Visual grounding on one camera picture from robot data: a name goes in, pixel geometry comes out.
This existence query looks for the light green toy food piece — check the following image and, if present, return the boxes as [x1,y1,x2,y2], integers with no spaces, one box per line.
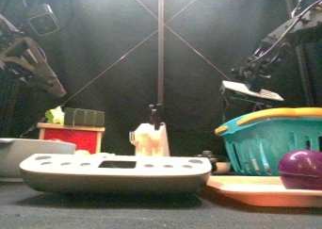
[44,106,65,125]

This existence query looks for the dark green sushi roll row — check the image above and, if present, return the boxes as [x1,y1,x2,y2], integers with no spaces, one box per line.
[63,106,107,128]

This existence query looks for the black round toy piece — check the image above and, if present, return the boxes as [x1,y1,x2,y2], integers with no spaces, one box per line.
[196,150,219,172]

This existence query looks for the teal basket with yellow rim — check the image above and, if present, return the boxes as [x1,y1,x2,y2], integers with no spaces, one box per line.
[214,106,322,177]

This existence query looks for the red wooden toy box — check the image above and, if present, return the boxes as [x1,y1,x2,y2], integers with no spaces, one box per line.
[36,122,107,155]

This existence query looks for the small white cup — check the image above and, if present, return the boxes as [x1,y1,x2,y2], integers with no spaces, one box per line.
[212,160,232,175]

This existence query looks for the white grey bowl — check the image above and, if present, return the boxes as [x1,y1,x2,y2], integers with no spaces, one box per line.
[0,137,77,178]

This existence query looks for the white utensil holder block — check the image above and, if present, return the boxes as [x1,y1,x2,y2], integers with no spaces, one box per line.
[132,122,171,157]

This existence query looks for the white toy fork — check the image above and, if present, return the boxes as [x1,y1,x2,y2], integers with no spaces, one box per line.
[128,130,139,147]

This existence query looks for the purple toy ball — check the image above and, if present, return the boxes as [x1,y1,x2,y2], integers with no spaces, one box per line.
[276,149,322,191]

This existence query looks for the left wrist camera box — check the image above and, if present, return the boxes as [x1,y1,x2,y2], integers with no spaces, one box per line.
[27,3,60,37]

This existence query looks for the black knife handle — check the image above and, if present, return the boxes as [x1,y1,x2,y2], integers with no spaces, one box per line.
[153,103,164,131]
[147,104,157,127]

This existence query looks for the vertical metal frame pole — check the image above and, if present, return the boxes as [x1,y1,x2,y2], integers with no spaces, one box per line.
[156,0,165,106]

